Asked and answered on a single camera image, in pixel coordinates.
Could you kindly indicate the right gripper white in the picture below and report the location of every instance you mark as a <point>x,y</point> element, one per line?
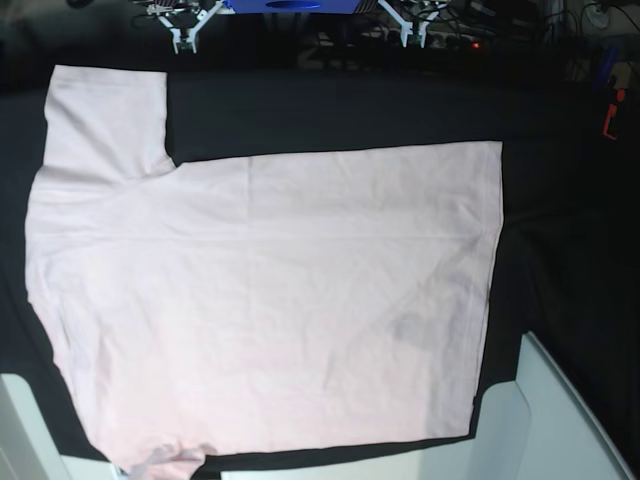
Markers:
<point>184,20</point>

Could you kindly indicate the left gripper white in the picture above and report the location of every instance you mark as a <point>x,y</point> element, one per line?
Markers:
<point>412,26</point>

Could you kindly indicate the light pink T-shirt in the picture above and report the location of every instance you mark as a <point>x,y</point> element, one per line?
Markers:
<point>254,304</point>

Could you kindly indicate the black power strip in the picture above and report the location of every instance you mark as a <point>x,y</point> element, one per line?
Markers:
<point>376,35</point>

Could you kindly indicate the red clamp at right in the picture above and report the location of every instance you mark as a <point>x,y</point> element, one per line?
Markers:
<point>609,129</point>

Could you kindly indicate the black table cloth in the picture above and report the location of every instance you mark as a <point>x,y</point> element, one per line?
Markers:
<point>568,261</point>

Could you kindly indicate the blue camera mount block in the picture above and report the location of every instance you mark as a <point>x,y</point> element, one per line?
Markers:
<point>293,6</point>

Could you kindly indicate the white frame right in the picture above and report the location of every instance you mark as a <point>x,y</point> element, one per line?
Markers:
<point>539,427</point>

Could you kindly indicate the white frame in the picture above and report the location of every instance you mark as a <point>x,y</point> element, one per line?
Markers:
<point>27,448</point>
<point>539,427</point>

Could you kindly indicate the white frame left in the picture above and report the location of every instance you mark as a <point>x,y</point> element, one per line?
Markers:
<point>27,448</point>

